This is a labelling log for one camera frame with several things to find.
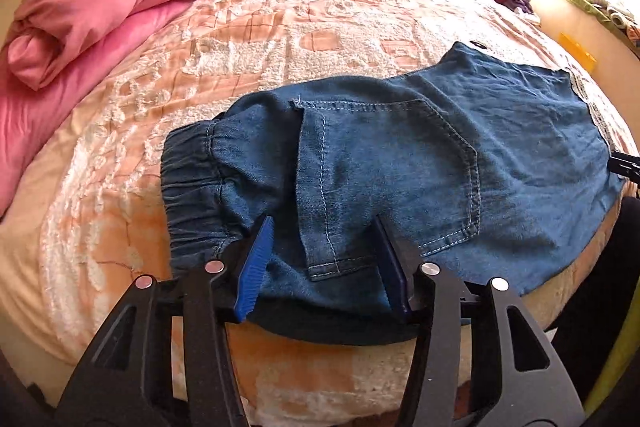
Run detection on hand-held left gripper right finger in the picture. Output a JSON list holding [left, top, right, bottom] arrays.
[[372, 216, 586, 427]]

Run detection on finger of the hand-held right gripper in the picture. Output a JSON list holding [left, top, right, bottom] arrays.
[[606, 150, 640, 184]]

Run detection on person's black trousers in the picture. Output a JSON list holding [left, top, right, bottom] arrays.
[[547, 196, 640, 403]]

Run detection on yellow plastic object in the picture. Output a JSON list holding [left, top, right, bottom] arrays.
[[558, 33, 598, 72]]

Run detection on peach patterned bedspread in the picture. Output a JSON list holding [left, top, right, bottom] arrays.
[[0, 0, 640, 427]]

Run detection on person's green fleece robe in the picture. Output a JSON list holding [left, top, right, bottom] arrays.
[[582, 307, 640, 415]]

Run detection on blue denim pants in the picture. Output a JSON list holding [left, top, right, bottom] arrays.
[[159, 41, 626, 348]]

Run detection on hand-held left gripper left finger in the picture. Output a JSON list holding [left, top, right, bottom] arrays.
[[55, 214, 276, 427]]

